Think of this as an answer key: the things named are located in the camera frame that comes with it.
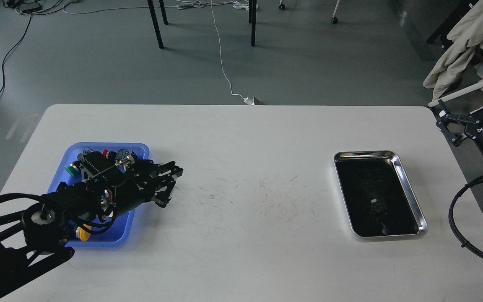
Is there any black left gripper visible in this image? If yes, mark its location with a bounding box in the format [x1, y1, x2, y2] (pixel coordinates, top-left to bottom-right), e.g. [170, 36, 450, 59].
[103, 161, 184, 214]

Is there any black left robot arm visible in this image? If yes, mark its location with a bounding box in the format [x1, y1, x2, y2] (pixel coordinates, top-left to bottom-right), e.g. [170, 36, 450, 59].
[0, 149, 183, 298]

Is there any blue plastic tray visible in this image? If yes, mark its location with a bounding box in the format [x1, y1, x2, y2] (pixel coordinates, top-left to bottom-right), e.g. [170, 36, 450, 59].
[47, 142, 150, 248]

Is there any beige cloth on chair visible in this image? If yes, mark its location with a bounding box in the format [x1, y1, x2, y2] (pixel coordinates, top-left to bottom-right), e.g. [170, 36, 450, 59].
[423, 0, 483, 101]

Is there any white power adapter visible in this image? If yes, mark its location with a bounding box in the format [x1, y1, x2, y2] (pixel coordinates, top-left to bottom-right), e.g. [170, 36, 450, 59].
[244, 97, 263, 106]

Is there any silver metal tray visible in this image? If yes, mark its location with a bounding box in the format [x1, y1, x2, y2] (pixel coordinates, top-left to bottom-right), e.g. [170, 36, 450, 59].
[333, 150, 428, 241]

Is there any black table leg left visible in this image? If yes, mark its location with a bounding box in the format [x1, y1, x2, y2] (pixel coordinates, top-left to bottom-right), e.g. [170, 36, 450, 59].
[146, 0, 169, 49]

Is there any black table leg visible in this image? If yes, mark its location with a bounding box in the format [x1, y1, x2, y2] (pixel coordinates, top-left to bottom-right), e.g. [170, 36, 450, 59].
[248, 0, 257, 47]
[146, 0, 169, 49]

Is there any black table leg right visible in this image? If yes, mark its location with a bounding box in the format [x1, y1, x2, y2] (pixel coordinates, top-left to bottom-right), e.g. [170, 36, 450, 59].
[248, 0, 257, 47]

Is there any red push button switch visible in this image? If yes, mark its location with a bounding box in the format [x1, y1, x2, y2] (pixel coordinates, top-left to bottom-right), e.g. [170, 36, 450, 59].
[102, 149, 138, 163]

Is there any green push button switch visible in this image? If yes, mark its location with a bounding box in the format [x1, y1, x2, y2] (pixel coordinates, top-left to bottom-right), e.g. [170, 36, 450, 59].
[65, 160, 82, 177]

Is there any yellow push button switch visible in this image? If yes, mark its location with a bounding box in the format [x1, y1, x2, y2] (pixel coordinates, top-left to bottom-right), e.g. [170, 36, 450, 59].
[74, 225, 92, 242]

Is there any white floor cable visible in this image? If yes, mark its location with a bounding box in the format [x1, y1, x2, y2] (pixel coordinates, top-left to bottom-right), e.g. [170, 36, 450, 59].
[210, 0, 246, 101]

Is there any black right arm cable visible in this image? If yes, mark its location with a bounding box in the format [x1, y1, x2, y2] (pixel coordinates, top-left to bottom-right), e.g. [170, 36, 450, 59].
[448, 175, 483, 271]

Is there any black floor cable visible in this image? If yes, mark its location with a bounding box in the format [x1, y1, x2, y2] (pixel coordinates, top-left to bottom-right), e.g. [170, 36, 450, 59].
[0, 0, 74, 168]

